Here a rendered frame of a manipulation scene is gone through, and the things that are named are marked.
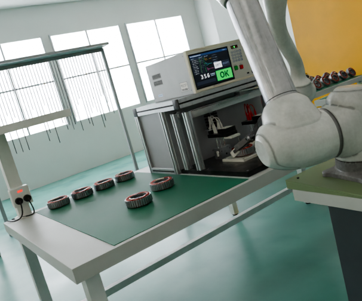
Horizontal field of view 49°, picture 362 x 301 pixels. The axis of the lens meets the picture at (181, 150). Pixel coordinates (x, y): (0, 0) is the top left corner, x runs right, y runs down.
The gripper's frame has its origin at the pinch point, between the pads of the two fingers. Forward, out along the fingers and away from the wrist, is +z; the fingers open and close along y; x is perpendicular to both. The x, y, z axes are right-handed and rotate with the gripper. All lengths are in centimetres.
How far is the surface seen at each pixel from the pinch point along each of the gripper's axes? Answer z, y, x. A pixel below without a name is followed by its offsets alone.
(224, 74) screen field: -6.7, 12.0, 37.6
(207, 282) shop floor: 85, -7, -44
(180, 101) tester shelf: -6.0, -20.3, 30.7
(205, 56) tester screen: -12.1, 2.9, 46.9
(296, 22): 153, 347, 177
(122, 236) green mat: -14, -78, -15
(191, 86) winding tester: -3.9, -8.2, 37.8
